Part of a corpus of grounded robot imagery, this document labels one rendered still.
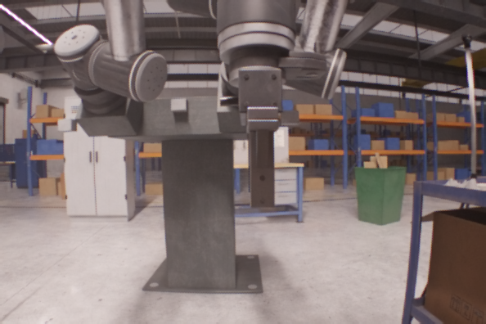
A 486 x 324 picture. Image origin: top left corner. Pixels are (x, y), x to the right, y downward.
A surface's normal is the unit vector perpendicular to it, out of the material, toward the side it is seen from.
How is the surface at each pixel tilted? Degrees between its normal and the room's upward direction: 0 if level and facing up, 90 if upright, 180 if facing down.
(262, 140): 120
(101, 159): 90
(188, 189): 90
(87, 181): 90
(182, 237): 90
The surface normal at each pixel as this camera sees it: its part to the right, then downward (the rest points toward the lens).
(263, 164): 0.01, 0.52
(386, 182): 0.44, 0.09
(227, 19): -0.67, 0.04
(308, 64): 0.00, 0.03
